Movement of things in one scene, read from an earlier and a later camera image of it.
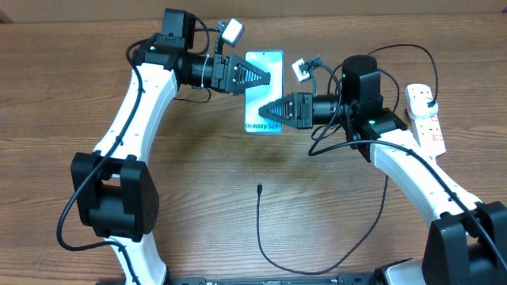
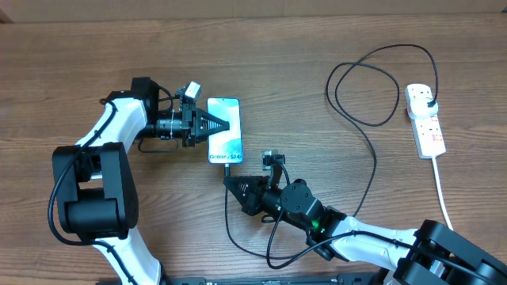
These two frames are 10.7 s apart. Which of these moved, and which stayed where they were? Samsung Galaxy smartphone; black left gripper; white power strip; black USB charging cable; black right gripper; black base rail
Moved: black USB charging cable; black right gripper; black left gripper; Samsung Galaxy smartphone
Stayed: white power strip; black base rail
